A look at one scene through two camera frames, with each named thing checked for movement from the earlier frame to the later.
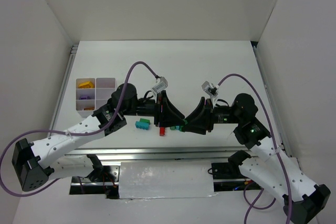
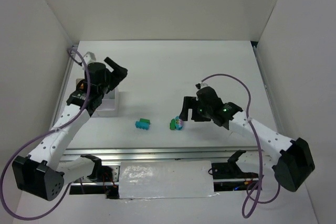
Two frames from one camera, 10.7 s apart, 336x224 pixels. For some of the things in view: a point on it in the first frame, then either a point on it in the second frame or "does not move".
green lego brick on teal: x=145 y=120 does not move
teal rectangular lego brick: x=142 y=125 does not move
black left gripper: x=159 y=109 to x=113 y=74
